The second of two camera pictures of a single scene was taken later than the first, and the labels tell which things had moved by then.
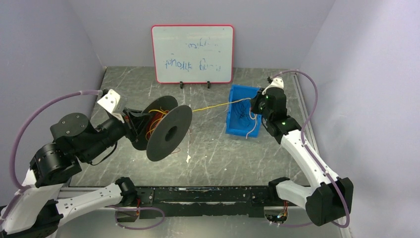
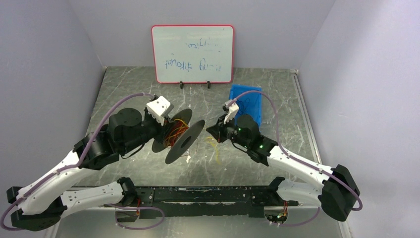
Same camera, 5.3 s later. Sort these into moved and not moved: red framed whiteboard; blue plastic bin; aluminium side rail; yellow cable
Moved: yellow cable
Not moved: aluminium side rail; blue plastic bin; red framed whiteboard
